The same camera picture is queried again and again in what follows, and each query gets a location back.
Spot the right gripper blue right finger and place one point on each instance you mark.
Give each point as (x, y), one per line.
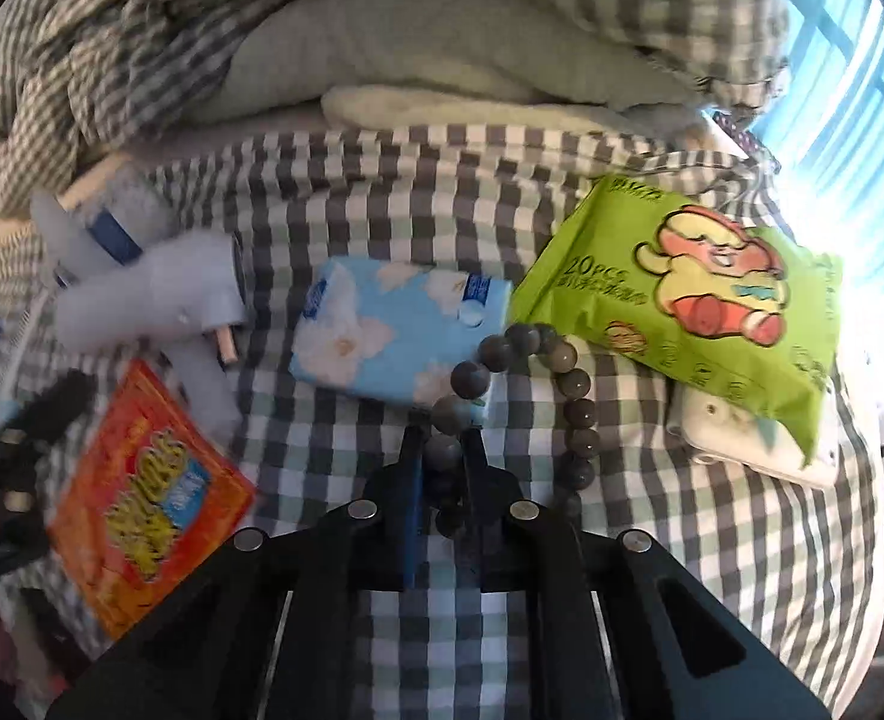
(476, 505)

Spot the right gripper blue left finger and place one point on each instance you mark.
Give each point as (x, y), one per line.
(409, 496)

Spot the white curved tube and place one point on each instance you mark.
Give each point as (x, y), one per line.
(72, 252)

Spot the clear plastic bottle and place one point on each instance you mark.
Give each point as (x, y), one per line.
(127, 216)

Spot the orange red snack packet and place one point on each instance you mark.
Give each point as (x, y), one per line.
(149, 501)

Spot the blue pocket tissue pack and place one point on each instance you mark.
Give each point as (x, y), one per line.
(393, 332)

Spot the white phone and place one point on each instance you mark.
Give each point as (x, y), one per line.
(715, 431)

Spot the green wet wipes pack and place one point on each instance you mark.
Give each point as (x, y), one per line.
(739, 312)

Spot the gingham duvet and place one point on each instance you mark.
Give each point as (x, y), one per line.
(79, 76)

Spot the gingham bed sheet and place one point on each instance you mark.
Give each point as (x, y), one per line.
(804, 570)

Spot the dotted dark pouch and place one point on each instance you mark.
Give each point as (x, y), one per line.
(745, 140)

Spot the grey green pillow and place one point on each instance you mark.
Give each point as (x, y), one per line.
(506, 50)

